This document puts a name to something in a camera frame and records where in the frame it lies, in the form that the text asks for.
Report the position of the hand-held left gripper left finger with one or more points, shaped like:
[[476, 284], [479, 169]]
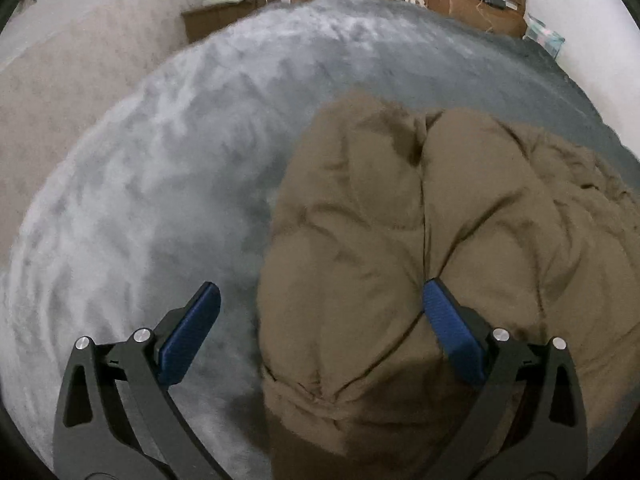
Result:
[[192, 330]]

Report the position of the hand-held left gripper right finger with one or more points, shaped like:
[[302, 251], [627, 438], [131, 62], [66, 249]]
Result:
[[450, 330]]

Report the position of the brown padded jacket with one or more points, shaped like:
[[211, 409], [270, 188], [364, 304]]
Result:
[[360, 240]]

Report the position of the teal patterned pillow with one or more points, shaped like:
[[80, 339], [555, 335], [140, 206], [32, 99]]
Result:
[[545, 35]]

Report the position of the wooden nightstand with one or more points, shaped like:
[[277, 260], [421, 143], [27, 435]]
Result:
[[215, 22]]

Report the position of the grey fuzzy blanket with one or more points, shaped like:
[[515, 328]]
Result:
[[175, 160]]

